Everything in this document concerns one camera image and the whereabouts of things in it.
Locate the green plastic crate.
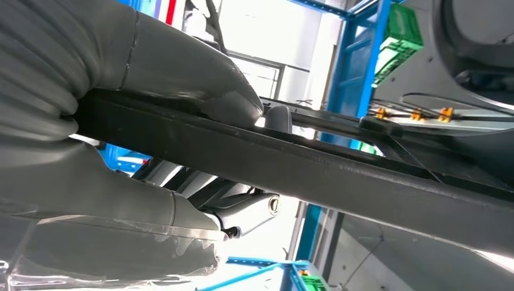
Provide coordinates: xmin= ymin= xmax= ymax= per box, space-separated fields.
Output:
xmin=372 ymin=4 xmax=424 ymax=87
xmin=299 ymin=270 xmax=329 ymax=291

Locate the dark grey robot torso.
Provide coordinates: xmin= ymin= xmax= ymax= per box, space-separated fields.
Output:
xmin=433 ymin=0 xmax=514 ymax=111

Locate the blue rack with green crates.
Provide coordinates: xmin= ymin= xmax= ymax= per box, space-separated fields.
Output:
xmin=196 ymin=0 xmax=402 ymax=291

